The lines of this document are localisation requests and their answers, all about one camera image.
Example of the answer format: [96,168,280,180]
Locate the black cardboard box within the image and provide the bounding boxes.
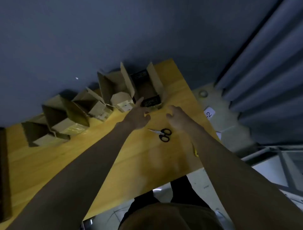
[120,61,168,110]

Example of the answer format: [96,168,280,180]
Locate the person's brown shirt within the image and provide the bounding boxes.
[118,203,224,230]

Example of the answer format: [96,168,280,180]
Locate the brown box with white label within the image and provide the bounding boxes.
[97,71,134,112]

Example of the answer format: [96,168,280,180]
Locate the small carton red label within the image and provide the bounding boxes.
[72,87,114,122]

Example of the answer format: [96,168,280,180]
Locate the large flat brown carton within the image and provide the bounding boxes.
[0,128,12,222]

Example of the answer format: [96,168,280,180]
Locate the black handled scissors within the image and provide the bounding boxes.
[147,128,172,142]

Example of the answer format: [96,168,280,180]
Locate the person's right hand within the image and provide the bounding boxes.
[165,105,200,137]

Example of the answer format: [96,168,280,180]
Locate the small carton yellow tape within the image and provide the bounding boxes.
[42,94,90,136]

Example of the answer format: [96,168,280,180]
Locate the white paper floor label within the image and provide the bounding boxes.
[204,106,216,120]

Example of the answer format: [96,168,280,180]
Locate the person's left hand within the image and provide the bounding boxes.
[122,96,151,130]

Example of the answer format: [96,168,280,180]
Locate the grey pleated curtain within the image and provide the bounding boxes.
[214,0,303,145]

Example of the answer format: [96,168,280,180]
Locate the person's black trousers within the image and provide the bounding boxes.
[132,175,210,209]

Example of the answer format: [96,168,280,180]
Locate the white metal rack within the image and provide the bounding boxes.
[241,144,303,207]

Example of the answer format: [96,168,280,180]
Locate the person's right forearm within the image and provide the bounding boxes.
[189,124,303,230]

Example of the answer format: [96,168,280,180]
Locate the person's left forearm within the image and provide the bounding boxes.
[6,122,140,230]

